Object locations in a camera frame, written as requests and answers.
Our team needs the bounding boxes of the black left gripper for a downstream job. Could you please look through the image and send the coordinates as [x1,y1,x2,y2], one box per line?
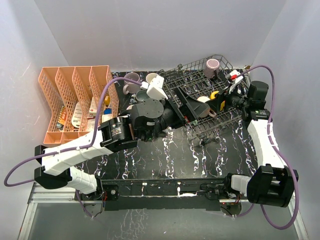
[141,86,208,142]

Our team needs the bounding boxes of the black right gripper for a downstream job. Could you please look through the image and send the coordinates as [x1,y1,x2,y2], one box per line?
[205,84,250,113]

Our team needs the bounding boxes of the peach pink mug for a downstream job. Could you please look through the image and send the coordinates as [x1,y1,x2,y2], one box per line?
[197,96,217,118]

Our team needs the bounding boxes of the yellow mug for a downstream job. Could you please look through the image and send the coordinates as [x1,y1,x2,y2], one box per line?
[210,91,219,100]

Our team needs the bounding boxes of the lavender textured mug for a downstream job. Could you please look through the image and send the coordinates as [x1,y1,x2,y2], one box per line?
[203,58,220,79]

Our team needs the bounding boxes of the pink mug white interior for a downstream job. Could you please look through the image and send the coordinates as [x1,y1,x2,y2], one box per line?
[126,105,133,111]

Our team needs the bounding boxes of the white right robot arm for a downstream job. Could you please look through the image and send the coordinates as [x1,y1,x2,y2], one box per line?
[207,81,299,208]

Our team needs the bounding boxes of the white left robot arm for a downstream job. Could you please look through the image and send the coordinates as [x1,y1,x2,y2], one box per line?
[34,87,210,200]

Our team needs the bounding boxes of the blue mug white interior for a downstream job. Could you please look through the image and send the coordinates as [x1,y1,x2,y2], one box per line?
[145,72,159,84]

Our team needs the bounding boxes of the grey mug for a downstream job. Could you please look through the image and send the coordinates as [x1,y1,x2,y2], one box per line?
[135,90,150,104]

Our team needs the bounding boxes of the lilac mug at back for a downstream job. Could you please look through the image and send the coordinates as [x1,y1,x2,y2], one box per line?
[122,72,141,95]

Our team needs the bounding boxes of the orange plastic file organizer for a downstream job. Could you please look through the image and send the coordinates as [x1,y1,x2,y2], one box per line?
[38,65,119,146]

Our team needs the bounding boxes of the papers in organizer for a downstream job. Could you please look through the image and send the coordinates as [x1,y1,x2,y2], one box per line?
[55,98,97,132]

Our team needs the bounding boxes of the grey wire dish rack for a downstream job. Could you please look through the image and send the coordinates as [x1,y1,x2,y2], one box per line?
[159,54,245,140]

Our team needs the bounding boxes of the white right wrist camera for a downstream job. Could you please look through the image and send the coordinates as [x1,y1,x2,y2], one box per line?
[226,69,244,94]

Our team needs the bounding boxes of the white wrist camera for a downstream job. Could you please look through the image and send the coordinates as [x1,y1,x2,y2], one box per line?
[140,75,168,101]
[226,69,244,94]

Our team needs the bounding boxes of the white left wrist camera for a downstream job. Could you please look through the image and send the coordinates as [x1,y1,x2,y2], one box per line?
[140,75,168,101]

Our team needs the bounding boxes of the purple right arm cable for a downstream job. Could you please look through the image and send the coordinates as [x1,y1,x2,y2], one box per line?
[234,64,300,230]

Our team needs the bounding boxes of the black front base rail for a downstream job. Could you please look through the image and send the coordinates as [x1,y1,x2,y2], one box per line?
[74,178,261,212]

